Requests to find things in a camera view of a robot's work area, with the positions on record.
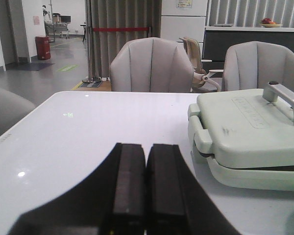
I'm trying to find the beige office chair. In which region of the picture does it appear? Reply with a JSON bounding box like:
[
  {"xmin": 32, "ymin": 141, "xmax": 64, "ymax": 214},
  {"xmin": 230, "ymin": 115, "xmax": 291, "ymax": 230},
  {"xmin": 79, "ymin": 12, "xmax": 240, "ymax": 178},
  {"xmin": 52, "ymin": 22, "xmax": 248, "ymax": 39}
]
[{"xmin": 180, "ymin": 37, "xmax": 223, "ymax": 93}]

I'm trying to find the fruit plate on counter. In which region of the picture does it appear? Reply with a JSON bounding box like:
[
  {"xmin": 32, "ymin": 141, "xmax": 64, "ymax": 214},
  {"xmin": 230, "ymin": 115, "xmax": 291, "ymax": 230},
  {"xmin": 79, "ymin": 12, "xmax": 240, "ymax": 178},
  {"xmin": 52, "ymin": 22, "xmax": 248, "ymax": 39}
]
[{"xmin": 260, "ymin": 18, "xmax": 282, "ymax": 28}]

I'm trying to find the grey armchair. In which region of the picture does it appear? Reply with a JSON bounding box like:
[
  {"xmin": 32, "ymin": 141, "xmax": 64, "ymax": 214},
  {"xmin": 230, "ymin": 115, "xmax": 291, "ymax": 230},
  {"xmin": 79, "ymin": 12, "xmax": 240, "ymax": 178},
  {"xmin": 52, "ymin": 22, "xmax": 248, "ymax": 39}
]
[
  {"xmin": 110, "ymin": 37, "xmax": 194, "ymax": 93},
  {"xmin": 222, "ymin": 41, "xmax": 294, "ymax": 92},
  {"xmin": 0, "ymin": 88, "xmax": 35, "ymax": 136}
]

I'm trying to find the dark kitchen counter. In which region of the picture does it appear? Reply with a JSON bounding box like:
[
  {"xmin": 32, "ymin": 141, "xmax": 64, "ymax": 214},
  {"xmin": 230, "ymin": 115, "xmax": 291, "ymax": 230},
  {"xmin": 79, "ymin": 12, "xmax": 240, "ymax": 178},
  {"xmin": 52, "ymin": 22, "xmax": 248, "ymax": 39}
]
[{"xmin": 201, "ymin": 26, "xmax": 294, "ymax": 70}]

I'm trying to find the red barrier belt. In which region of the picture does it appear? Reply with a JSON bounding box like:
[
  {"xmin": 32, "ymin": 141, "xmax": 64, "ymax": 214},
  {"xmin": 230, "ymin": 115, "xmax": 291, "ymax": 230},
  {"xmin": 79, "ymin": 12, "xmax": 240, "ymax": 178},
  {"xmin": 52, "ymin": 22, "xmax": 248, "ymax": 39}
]
[{"xmin": 93, "ymin": 27, "xmax": 149, "ymax": 32}]

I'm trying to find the green breakfast maker lid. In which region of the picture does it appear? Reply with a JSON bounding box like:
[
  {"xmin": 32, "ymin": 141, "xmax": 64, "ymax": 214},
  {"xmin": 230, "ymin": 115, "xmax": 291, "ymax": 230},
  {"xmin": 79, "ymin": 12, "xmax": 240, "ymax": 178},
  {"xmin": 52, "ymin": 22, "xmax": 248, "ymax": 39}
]
[{"xmin": 188, "ymin": 82, "xmax": 294, "ymax": 169}]

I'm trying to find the chrome stanchion post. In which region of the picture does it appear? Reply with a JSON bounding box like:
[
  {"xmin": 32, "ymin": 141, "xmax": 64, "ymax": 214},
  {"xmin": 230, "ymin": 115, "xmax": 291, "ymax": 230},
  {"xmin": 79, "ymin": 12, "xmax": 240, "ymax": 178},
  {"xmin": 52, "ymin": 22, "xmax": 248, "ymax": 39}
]
[{"xmin": 82, "ymin": 0, "xmax": 101, "ymax": 83}]

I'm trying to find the white refrigerator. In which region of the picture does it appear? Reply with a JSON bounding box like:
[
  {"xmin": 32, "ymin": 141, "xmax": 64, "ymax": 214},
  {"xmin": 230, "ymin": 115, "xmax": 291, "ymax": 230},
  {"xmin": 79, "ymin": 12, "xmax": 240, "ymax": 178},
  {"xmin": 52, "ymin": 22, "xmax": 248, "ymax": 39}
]
[{"xmin": 160, "ymin": 0, "xmax": 208, "ymax": 43}]

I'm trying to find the red trash bin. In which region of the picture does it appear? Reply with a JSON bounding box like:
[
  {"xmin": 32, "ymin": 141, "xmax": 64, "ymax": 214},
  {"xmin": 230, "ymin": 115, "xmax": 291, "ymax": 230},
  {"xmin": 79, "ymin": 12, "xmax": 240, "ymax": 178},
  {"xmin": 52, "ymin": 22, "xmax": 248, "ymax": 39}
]
[{"xmin": 35, "ymin": 36, "xmax": 51, "ymax": 60}]

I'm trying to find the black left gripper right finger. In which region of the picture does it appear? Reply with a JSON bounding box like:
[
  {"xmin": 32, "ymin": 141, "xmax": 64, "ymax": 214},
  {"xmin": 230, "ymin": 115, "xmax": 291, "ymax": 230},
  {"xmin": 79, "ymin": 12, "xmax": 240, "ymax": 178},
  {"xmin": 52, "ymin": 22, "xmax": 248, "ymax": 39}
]
[{"xmin": 146, "ymin": 144, "xmax": 239, "ymax": 235}]

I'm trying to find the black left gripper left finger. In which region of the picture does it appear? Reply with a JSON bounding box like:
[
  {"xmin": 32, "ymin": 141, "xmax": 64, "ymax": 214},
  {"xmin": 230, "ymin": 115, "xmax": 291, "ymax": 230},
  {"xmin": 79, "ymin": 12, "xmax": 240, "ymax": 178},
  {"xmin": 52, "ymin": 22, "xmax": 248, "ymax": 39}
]
[{"xmin": 9, "ymin": 143, "xmax": 145, "ymax": 235}]

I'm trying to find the grey armchair near left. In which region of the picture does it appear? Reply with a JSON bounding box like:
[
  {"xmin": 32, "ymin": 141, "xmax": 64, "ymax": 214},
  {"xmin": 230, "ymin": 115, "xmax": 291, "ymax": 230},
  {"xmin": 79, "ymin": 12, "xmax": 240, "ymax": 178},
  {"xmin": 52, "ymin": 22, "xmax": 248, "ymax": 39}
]
[{"xmin": 0, "ymin": 88, "xmax": 35, "ymax": 136}]

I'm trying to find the grey armchair right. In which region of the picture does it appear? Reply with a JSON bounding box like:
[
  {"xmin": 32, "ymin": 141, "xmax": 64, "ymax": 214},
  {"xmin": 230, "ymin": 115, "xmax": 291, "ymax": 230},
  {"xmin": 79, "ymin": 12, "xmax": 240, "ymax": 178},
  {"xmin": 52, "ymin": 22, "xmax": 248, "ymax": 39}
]
[{"xmin": 222, "ymin": 41, "xmax": 294, "ymax": 92}]

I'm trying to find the grey curtain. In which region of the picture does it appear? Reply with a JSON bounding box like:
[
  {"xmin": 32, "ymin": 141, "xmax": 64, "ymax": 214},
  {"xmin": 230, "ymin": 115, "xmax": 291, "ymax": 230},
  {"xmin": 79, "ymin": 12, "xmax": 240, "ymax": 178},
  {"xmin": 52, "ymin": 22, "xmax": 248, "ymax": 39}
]
[{"xmin": 91, "ymin": 0, "xmax": 162, "ymax": 78}]

